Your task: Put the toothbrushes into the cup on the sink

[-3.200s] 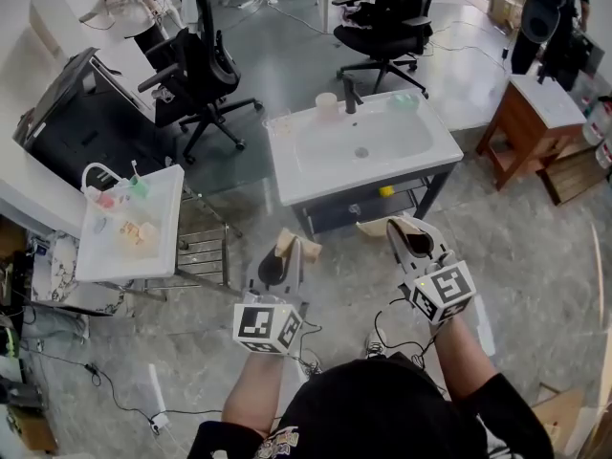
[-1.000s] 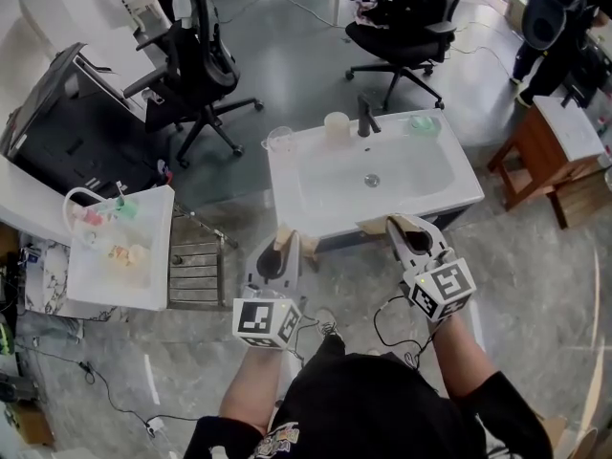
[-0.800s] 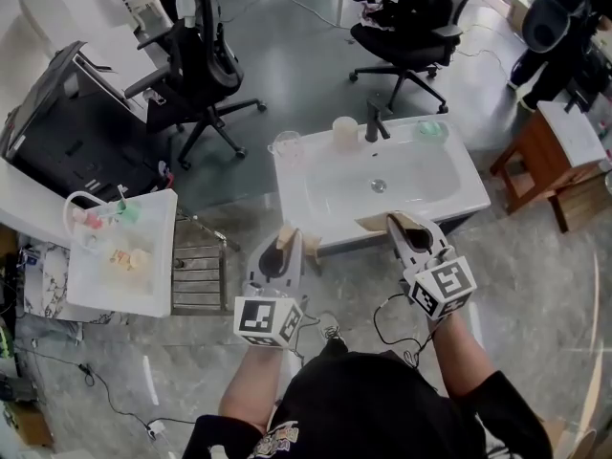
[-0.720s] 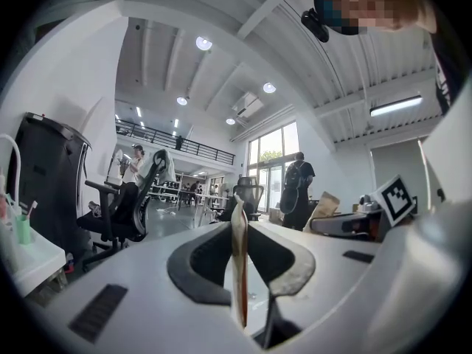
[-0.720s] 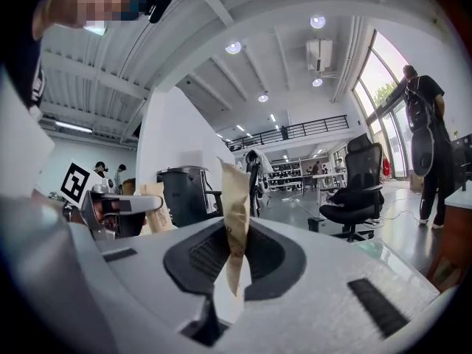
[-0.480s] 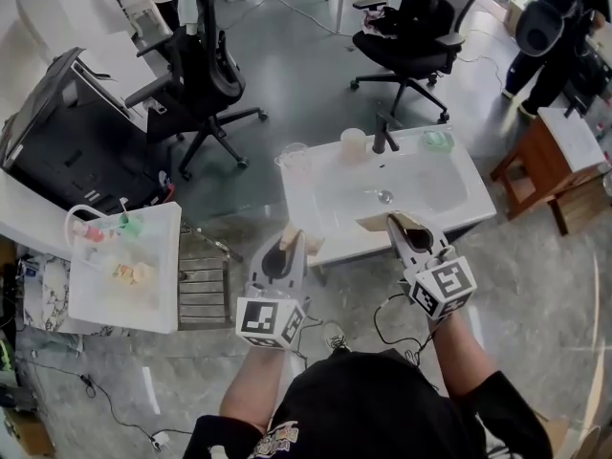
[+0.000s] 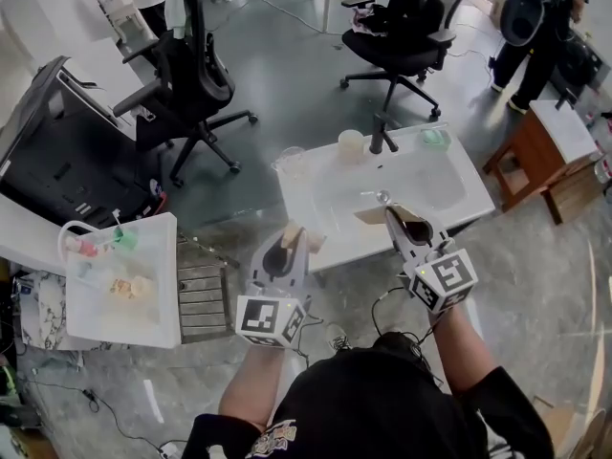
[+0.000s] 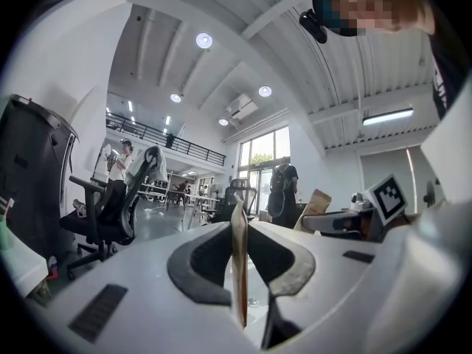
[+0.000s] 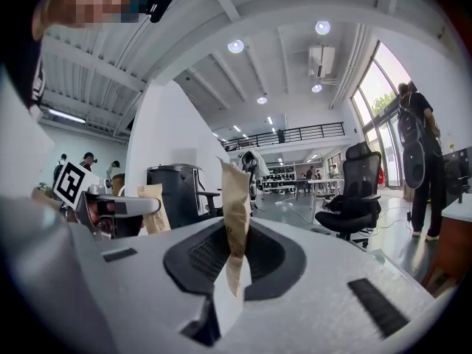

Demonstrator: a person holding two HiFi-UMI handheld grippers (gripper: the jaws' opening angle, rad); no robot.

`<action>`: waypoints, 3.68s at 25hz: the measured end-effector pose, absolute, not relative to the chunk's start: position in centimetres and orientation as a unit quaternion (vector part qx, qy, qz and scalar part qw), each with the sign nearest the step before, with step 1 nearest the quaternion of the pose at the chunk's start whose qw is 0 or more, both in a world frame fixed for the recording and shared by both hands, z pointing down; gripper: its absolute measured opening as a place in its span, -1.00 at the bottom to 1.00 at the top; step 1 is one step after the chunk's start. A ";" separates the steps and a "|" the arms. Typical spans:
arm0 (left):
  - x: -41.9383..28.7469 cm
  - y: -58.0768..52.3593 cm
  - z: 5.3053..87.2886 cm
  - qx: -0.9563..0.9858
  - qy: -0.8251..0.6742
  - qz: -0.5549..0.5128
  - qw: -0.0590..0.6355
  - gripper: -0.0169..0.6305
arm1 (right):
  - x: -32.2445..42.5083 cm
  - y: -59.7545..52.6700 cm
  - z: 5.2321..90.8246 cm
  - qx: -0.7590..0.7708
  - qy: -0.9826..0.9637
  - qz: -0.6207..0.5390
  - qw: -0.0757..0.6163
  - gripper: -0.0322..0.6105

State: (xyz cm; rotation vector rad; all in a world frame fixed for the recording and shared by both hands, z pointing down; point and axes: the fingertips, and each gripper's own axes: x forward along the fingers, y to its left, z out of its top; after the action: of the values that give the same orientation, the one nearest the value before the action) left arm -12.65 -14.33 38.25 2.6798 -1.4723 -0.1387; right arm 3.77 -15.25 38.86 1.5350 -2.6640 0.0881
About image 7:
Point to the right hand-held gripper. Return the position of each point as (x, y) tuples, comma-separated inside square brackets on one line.
[(444, 275)]

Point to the brown wooden stand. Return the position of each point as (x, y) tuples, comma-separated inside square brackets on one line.
[(526, 151)]

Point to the green soap dish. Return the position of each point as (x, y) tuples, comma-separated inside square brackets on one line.
[(436, 140)]

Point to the orange printed packet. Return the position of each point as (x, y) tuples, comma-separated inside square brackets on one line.
[(120, 287)]

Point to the marble pattern slab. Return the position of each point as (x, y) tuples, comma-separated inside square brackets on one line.
[(45, 309)]

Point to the dark slatted metal rack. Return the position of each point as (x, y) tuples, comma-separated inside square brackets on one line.
[(201, 299)]

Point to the person's black printed shirt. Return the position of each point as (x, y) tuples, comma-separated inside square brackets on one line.
[(373, 399)]

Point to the wooden pallet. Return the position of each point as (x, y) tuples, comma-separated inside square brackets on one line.
[(574, 194)]

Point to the clear glass cup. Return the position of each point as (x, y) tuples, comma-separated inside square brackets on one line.
[(291, 160)]

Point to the white power strip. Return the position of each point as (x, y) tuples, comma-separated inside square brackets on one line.
[(168, 450)]

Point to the cardboard sheet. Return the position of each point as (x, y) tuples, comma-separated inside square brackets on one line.
[(559, 423)]

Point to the person's left shoe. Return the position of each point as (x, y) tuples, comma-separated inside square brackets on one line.
[(337, 333)]

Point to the translucent beige cup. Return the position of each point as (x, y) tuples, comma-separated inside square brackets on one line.
[(351, 148)]

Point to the pink cloth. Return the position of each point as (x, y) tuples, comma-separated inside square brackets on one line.
[(362, 19)]

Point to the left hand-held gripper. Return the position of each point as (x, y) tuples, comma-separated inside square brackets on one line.
[(260, 318)]

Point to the person's left forearm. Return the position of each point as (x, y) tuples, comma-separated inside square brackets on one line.
[(248, 380)]

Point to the pale cloth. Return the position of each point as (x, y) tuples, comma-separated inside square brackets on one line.
[(174, 12)]

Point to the white ceramic washbasin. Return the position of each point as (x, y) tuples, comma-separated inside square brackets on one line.
[(344, 251)]

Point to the clear water bottle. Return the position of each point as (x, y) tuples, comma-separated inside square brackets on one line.
[(603, 170)]

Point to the black bin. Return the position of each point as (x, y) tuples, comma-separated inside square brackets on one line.
[(72, 160)]

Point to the small white basin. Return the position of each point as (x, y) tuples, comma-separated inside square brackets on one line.
[(564, 132)]

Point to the black mesh office chair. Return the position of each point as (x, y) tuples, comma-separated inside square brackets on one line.
[(397, 50), (191, 65)]

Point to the black green shoe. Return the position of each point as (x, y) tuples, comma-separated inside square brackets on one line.
[(7, 380)]

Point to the black basin faucet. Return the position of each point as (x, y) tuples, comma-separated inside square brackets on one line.
[(378, 137)]

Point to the pink small bottle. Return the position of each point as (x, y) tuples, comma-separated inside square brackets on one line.
[(83, 247)]

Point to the black bag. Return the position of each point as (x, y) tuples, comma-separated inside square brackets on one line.
[(411, 10)]

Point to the person's right forearm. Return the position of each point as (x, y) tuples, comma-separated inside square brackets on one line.
[(459, 352)]

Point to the small black faucet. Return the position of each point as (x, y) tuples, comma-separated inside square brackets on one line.
[(566, 98)]

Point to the white counter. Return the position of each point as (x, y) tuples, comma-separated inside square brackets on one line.
[(24, 242), (57, 27)]

